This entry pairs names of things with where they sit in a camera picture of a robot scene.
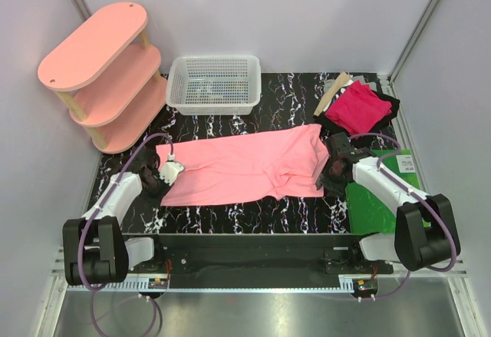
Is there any light pink t-shirt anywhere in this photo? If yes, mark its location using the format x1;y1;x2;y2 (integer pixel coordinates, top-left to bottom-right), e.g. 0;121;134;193
157;124;329;206

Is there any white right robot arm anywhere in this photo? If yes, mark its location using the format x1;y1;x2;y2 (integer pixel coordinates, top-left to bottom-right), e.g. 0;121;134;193
316;133;461;273

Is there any white slotted cable duct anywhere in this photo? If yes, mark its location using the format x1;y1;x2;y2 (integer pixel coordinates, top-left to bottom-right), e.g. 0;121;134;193
67;277;170;292

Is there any magenta folded t-shirt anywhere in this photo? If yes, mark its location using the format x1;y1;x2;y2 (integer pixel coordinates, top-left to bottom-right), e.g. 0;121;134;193
325;81;392;135

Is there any beige folded cloth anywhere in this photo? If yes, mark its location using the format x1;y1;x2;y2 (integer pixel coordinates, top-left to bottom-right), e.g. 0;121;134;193
314;72;351;117

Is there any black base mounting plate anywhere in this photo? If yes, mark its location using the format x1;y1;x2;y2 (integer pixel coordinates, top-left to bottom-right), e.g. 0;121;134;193
132;234;394;292

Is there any pink three-tier wooden shelf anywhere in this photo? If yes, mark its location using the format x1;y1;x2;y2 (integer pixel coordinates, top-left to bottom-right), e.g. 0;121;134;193
38;2;167;154

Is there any white plastic mesh basket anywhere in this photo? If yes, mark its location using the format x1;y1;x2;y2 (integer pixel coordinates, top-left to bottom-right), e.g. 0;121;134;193
166;55;262;115

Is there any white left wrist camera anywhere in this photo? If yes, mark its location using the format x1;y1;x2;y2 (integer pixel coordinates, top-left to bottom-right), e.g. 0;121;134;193
159;153;185;187

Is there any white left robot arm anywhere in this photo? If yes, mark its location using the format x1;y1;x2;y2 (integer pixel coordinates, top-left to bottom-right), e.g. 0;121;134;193
62;154;184;289

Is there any grey cloth piece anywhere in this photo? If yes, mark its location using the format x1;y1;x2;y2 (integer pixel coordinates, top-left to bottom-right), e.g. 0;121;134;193
324;79;338;90

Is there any green cutting mat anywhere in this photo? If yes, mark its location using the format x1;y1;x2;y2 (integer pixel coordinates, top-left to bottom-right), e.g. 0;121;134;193
346;150;420;235

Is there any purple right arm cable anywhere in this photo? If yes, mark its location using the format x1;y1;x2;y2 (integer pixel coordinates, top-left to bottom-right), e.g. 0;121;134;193
347;132;461;302

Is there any black folded t-shirt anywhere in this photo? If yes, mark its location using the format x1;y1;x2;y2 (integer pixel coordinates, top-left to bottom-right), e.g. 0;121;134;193
314;92;400;136

